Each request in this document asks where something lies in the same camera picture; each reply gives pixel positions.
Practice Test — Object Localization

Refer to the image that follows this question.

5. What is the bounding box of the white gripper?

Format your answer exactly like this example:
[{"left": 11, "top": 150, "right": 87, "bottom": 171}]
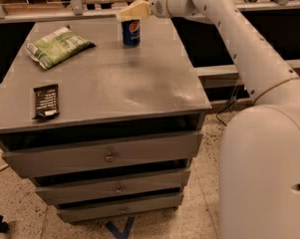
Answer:
[{"left": 116, "top": 0, "right": 171, "bottom": 21}]

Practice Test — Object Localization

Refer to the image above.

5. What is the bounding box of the blue pepsi can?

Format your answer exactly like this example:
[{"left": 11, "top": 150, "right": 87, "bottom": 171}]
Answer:
[{"left": 122, "top": 20, "right": 141, "bottom": 47}]

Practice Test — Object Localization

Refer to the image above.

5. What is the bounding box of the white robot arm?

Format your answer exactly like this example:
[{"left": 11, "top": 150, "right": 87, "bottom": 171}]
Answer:
[{"left": 117, "top": 0, "right": 300, "bottom": 239}]

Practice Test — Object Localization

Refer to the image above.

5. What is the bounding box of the black rxbar chocolate wrapper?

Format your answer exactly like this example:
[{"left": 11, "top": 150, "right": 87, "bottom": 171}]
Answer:
[{"left": 33, "top": 84, "right": 60, "bottom": 120}]

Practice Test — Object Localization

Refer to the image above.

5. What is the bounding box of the green chip bag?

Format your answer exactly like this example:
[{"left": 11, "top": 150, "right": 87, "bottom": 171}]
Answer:
[{"left": 26, "top": 26, "right": 96, "bottom": 70}]

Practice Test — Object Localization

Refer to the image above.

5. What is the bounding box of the grey drawer cabinet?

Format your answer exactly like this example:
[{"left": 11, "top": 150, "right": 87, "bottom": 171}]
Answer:
[{"left": 0, "top": 17, "right": 209, "bottom": 211}]

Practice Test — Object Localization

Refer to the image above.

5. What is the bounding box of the middle grey drawer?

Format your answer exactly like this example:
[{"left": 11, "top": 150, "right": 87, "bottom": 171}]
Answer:
[{"left": 36, "top": 168, "right": 190, "bottom": 205}]

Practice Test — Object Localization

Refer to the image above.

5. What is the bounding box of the grey drawer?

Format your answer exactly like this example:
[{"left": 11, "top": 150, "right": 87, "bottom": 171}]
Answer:
[
  {"left": 36, "top": 168, "right": 190, "bottom": 205},
  {"left": 2, "top": 131, "right": 202, "bottom": 178},
  {"left": 57, "top": 192, "right": 183, "bottom": 223}
]

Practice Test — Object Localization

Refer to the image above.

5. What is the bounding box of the top grey drawer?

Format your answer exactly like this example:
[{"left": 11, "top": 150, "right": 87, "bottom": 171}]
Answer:
[{"left": 2, "top": 131, "right": 202, "bottom": 178}]

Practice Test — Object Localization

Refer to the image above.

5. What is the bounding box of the bottom grey drawer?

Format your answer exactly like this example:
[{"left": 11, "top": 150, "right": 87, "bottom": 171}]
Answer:
[{"left": 57, "top": 192, "right": 183, "bottom": 223}]

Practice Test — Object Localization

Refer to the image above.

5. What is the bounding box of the black power cable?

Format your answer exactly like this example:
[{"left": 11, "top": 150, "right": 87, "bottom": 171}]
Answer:
[{"left": 215, "top": 95, "right": 238, "bottom": 127}]

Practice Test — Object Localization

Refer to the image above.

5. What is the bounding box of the metal shelf rail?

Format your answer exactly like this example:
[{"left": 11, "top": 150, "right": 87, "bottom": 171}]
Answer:
[{"left": 0, "top": 0, "right": 300, "bottom": 26}]

